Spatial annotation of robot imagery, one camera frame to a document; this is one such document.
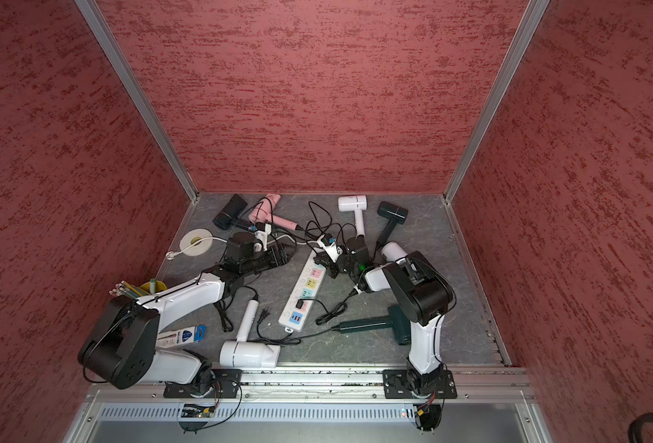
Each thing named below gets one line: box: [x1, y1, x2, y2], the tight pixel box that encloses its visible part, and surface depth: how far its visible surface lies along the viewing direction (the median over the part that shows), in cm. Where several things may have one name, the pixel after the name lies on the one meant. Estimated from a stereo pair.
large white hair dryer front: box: [218, 299, 281, 369], surface depth 76 cm
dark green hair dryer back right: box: [376, 201, 409, 249], surface depth 111 cm
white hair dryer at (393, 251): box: [380, 241, 412, 268], surface depth 99 cm
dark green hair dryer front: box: [331, 304, 412, 346], surface depth 83 cm
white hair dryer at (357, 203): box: [337, 194, 368, 237], surface depth 115 cm
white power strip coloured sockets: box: [277, 250, 327, 332], surface depth 89 cm
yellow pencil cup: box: [108, 277, 167, 300], surface depth 78 cm
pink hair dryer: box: [248, 193, 298, 230], surface depth 112 cm
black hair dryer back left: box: [212, 193, 250, 231], surface depth 111 cm
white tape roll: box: [179, 227, 214, 257], surface depth 105 cm
